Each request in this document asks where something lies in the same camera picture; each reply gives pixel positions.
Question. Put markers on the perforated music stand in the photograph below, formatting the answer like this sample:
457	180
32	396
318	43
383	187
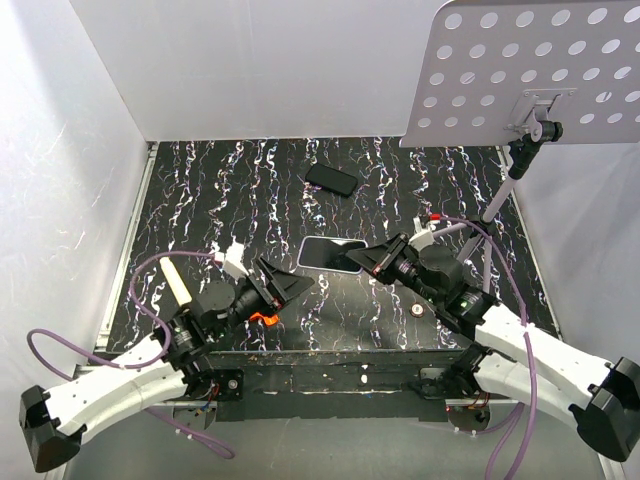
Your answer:
564	74

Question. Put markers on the small round coin object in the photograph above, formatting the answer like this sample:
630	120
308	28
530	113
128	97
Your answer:
417	310

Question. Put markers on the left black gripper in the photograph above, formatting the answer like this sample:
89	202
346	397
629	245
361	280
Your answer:
289	285

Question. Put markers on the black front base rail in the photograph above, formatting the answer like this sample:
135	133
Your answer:
260	385

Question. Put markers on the cream wooden pestle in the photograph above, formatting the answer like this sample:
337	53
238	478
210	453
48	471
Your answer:
175	282

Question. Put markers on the orange curved pipe piece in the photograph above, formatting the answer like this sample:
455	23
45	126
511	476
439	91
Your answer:
264	319

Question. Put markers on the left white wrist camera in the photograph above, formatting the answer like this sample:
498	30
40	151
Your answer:
231	261

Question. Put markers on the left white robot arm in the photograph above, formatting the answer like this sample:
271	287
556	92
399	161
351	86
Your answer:
164	365

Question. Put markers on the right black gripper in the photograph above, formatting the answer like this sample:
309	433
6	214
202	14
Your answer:
380	259

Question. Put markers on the lavender phone case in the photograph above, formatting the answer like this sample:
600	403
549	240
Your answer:
301	262

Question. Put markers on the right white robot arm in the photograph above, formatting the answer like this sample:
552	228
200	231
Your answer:
510	358

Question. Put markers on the black phone on table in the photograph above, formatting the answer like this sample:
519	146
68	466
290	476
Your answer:
331	180

